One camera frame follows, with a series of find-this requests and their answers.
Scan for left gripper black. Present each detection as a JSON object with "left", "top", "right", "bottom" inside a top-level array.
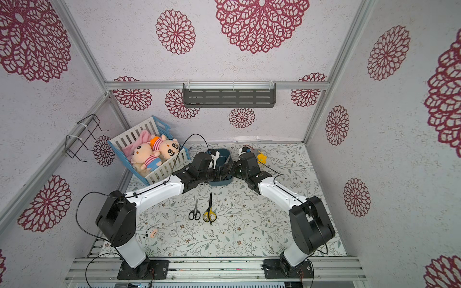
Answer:
[{"left": 199, "top": 165, "right": 229, "bottom": 184}]

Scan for teal plastic storage box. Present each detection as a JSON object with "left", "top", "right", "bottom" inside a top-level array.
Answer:
[{"left": 207, "top": 148, "right": 233, "bottom": 187}]

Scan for small black scissors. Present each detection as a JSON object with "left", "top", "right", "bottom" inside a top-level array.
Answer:
[{"left": 188, "top": 200, "right": 201, "bottom": 221}]

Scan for yellow black scissors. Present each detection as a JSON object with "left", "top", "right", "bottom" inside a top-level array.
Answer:
[{"left": 202, "top": 193, "right": 217, "bottom": 224}]

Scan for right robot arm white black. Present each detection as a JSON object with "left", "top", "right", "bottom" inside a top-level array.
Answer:
[{"left": 233, "top": 152, "right": 336, "bottom": 274}]

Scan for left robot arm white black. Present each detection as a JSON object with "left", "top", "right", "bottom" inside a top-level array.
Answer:
[{"left": 96, "top": 150, "right": 220, "bottom": 270}]

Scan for grey yellow small toy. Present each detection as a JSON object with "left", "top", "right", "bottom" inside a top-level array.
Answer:
[{"left": 257, "top": 151, "right": 267, "bottom": 164}]

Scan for plush doll orange hat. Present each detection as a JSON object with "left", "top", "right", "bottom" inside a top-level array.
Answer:
[{"left": 149, "top": 135, "right": 180, "bottom": 160}]

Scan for plush doll striped shirt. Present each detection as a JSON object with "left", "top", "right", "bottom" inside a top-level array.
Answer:
[{"left": 130, "top": 144, "right": 162, "bottom": 174}]

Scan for blue white slatted basket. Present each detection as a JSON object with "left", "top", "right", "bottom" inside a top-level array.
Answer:
[{"left": 108, "top": 116, "right": 190, "bottom": 186}]

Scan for pink plush toy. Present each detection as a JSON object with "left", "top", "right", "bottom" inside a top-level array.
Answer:
[{"left": 123, "top": 130, "right": 152, "bottom": 160}]

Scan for small cow figure toy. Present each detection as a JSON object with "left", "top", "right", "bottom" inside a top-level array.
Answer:
[{"left": 145, "top": 229, "right": 158, "bottom": 238}]

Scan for grey wall shelf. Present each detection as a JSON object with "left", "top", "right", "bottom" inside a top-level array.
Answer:
[{"left": 182, "top": 83, "right": 277, "bottom": 109}]

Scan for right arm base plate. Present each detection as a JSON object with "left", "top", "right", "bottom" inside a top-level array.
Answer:
[{"left": 262, "top": 259, "right": 314, "bottom": 279}]

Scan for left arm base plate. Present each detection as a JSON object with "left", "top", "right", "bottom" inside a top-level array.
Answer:
[{"left": 117, "top": 259, "right": 170, "bottom": 280}]

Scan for black wire wall rack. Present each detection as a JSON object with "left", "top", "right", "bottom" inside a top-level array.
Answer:
[{"left": 64, "top": 114, "right": 108, "bottom": 163}]

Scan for aluminium front rail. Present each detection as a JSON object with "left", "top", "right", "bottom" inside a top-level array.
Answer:
[{"left": 63, "top": 256, "right": 367, "bottom": 288}]

